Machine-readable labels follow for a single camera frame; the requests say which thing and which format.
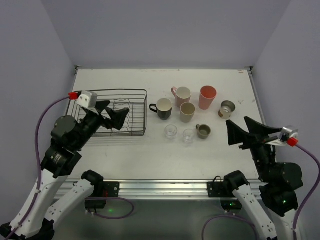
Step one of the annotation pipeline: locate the beige two-tier cup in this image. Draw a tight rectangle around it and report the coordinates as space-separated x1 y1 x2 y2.
218 100 236 120

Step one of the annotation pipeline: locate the small tan cup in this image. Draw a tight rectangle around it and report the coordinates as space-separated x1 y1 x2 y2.
195 124 211 140

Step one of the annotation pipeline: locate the black glossy mug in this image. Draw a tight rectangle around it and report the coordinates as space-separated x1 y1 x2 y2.
149 98 173 120

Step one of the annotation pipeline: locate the clear glass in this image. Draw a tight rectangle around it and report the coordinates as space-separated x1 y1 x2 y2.
164 124 178 140
182 129 195 144

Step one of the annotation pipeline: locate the salmon pink tumbler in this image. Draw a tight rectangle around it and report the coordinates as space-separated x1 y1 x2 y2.
198 85 217 110

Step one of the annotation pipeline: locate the pink ceramic mug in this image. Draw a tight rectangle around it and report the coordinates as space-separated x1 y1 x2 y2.
171 86 191 108

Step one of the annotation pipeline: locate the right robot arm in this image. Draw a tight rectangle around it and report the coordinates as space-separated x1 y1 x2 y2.
222 116 303 240

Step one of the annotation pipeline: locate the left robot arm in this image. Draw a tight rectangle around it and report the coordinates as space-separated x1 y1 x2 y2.
0 100 130 240

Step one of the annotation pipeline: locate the right controller box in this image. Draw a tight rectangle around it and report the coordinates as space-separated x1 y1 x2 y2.
220 199 242 212

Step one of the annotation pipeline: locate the controller box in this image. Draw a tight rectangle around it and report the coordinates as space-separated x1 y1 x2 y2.
84 200 107 210
220 199 242 212

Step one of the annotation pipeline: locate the left controller box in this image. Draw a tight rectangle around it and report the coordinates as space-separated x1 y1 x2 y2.
84 200 107 210

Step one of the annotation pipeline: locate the wire dish rack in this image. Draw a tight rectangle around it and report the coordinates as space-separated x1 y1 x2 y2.
66 88 148 137

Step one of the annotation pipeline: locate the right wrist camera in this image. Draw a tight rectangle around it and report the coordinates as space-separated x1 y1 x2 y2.
266 125 299 147

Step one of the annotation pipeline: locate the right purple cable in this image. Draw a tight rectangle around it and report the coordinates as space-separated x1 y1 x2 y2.
201 139 320 240

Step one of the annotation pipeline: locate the purple cable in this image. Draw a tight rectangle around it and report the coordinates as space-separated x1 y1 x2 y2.
3 91 136 240
201 139 320 240

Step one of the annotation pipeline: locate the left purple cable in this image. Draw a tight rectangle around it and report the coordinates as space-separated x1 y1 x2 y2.
3 91 136 240

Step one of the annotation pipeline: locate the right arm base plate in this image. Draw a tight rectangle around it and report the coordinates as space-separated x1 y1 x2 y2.
206 176 235 198

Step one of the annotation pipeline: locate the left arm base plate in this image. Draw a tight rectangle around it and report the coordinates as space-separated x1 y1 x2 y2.
100 181 120 198

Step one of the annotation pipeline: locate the aluminium mounting rail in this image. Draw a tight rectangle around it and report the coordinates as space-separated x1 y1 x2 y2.
54 177 263 201

